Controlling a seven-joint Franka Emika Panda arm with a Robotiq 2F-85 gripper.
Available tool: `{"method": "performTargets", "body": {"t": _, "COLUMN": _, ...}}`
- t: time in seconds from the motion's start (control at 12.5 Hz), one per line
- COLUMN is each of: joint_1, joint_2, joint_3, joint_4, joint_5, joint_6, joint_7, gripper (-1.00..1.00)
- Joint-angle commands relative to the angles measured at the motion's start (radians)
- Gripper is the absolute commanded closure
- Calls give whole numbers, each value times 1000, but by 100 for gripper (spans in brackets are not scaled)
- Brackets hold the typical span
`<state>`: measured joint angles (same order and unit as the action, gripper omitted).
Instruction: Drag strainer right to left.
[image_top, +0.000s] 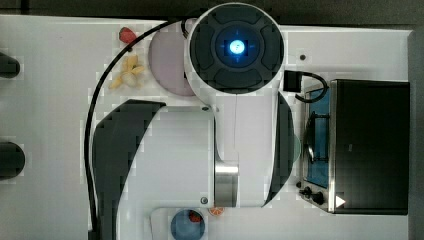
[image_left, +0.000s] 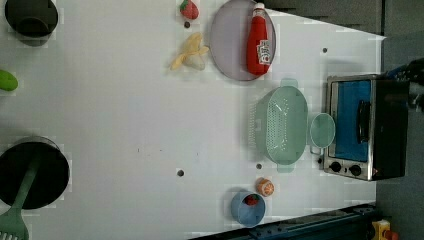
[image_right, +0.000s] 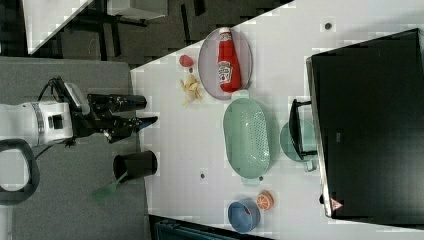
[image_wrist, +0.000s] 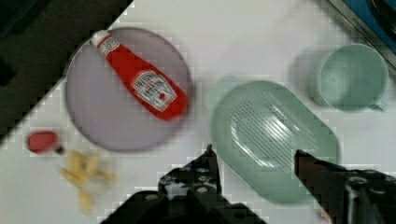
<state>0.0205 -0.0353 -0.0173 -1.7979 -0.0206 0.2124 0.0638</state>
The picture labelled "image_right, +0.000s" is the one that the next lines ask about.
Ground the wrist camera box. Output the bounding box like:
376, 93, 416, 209
64, 82, 90, 115

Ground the green spatula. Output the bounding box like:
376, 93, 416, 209
91, 172, 128, 202

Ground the red strawberry toy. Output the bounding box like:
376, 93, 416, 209
179, 55, 194, 67

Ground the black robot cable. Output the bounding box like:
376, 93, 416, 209
37, 77, 64, 102

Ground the green mug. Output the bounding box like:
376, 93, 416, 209
280, 119, 318, 172

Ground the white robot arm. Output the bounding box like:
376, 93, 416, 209
1, 94, 158, 147

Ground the black utensil cup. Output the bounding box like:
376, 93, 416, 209
113, 150, 158, 183

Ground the peeled banana toy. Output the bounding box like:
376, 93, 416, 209
180, 74, 202, 105

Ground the red ketchup bottle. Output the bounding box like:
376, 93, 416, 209
217, 27, 241, 93

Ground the blue bowl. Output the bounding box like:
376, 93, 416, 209
228, 198, 261, 234

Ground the orange slice toy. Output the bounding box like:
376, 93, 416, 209
256, 190, 274, 210

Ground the grey round plate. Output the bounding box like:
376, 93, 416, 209
197, 29, 253, 100

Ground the black toaster oven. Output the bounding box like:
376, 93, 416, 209
289, 29, 424, 229

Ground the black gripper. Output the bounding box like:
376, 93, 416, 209
69, 94, 158, 140

